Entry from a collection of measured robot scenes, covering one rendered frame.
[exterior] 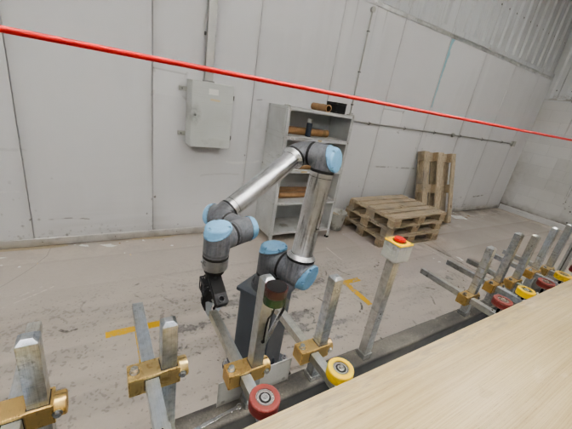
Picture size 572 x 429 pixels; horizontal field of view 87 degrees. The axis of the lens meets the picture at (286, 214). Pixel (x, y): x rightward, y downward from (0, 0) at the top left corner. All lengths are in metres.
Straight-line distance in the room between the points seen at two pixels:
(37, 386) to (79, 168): 2.67
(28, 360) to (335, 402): 0.69
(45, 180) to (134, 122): 0.91
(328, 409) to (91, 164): 2.91
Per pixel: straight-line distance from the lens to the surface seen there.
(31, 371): 0.80
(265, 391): 0.92
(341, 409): 0.94
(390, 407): 1.00
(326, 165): 1.41
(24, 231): 3.59
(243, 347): 2.00
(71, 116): 3.26
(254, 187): 1.27
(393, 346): 1.50
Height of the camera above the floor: 1.62
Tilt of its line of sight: 21 degrees down
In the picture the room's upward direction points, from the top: 9 degrees clockwise
